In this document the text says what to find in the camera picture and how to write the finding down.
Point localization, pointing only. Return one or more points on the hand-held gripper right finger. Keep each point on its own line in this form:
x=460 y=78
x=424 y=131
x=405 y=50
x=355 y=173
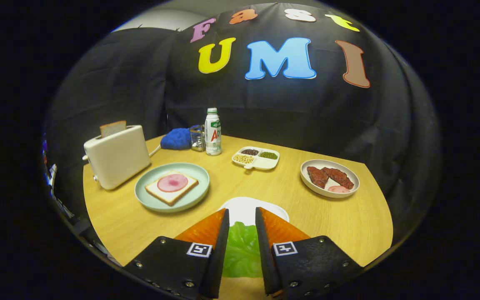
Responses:
x=265 y=262

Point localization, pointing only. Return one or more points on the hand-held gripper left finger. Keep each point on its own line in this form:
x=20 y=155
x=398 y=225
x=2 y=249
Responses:
x=217 y=266

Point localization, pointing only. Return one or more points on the green lettuce leaf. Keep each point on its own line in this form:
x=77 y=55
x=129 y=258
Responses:
x=242 y=254

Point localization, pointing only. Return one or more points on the toasted bread slice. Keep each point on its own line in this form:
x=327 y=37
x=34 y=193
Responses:
x=113 y=128

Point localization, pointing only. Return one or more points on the white square plate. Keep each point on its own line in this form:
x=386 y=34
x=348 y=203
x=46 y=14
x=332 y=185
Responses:
x=244 y=208

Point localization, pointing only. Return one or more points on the light green round plate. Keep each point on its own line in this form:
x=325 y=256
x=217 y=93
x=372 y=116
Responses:
x=194 y=175

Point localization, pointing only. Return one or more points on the round pink ham slice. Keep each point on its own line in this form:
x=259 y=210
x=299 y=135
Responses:
x=172 y=182

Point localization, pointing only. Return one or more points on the bread slice with crust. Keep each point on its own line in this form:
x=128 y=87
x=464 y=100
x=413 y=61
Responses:
x=156 y=192

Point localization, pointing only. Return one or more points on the white divided bean dish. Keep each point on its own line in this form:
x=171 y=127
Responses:
x=265 y=163

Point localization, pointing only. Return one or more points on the dark red meat slice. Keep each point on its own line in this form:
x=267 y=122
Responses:
x=340 y=177
x=317 y=177

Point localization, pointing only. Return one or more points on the white round meat plate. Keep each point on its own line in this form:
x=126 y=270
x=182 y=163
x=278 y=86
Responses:
x=348 y=168

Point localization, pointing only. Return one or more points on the white drink bottle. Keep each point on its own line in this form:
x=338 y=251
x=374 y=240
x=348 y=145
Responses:
x=213 y=137

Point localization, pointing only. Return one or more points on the blue cloth mitt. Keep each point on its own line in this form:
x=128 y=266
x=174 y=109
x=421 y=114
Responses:
x=175 y=139

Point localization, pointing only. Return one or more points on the white toaster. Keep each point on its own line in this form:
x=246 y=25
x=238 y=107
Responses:
x=117 y=160

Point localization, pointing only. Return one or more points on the black backdrop cloth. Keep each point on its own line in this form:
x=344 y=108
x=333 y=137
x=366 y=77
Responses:
x=306 y=116

